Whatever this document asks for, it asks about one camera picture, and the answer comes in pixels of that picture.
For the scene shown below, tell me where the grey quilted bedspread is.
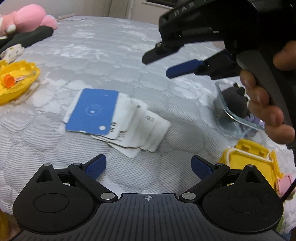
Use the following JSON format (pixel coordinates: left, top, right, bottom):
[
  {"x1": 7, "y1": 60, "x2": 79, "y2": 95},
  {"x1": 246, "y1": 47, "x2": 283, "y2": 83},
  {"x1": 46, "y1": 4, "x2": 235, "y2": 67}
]
[{"x1": 1, "y1": 16, "x2": 238, "y2": 214}]

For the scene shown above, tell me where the blue card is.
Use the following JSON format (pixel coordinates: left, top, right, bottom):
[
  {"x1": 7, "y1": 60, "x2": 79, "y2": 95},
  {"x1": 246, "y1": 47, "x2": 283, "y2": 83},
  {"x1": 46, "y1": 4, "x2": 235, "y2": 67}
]
[{"x1": 65, "y1": 88, "x2": 119, "y2": 135}]

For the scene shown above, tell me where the person's right hand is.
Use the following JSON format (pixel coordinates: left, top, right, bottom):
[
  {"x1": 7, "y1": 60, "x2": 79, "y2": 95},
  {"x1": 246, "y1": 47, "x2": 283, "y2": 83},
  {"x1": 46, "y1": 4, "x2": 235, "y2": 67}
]
[{"x1": 240, "y1": 41, "x2": 295, "y2": 145}]

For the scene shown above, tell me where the black cloth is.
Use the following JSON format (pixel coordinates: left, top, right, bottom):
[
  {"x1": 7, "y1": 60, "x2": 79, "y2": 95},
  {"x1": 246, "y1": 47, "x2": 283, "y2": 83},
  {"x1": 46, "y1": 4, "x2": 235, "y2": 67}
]
[{"x1": 1, "y1": 26, "x2": 54, "y2": 53}]

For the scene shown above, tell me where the white card stack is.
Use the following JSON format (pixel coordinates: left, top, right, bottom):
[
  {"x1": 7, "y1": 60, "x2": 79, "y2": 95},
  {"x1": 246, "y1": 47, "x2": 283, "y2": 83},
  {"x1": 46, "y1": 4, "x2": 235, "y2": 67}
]
[{"x1": 63, "y1": 90, "x2": 171, "y2": 158}]

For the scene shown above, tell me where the yellow plastic toy tray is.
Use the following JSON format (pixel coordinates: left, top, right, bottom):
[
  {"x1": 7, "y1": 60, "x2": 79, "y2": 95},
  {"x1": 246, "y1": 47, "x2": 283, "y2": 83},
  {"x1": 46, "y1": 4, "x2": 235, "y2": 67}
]
[{"x1": 1, "y1": 60, "x2": 40, "y2": 105}]

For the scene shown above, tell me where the clear glass divided container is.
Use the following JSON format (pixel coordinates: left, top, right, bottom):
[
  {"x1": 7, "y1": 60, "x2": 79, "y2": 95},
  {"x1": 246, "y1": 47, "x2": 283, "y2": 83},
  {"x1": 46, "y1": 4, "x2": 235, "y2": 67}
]
[{"x1": 213, "y1": 81, "x2": 263, "y2": 139}]

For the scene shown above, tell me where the black plush cat toy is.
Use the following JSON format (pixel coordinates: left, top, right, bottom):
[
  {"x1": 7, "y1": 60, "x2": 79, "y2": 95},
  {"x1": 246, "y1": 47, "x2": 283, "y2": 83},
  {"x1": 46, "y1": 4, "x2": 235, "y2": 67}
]
[{"x1": 222, "y1": 83, "x2": 250, "y2": 118}]

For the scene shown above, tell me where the yellow container lid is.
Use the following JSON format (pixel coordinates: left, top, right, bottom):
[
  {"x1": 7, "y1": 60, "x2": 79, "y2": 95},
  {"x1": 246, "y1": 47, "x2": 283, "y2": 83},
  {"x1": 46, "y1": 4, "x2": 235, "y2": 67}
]
[{"x1": 219, "y1": 139, "x2": 284, "y2": 190}]

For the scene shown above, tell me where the pink plush toy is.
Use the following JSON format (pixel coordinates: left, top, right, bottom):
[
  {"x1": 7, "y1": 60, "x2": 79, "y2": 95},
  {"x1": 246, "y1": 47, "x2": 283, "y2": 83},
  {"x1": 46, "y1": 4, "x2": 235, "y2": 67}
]
[{"x1": 1, "y1": 4, "x2": 57, "y2": 38}]

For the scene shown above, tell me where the round purple transparent toy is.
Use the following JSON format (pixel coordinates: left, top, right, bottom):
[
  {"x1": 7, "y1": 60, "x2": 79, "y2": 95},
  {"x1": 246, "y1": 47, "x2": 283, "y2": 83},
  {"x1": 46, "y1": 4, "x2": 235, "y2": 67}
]
[{"x1": 245, "y1": 114, "x2": 265, "y2": 137}]

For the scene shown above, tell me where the pink green keychain toy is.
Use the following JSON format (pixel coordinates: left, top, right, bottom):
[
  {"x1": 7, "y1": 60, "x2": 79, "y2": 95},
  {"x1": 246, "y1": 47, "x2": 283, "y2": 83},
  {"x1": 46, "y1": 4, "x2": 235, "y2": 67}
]
[{"x1": 275, "y1": 174, "x2": 294, "y2": 198}]

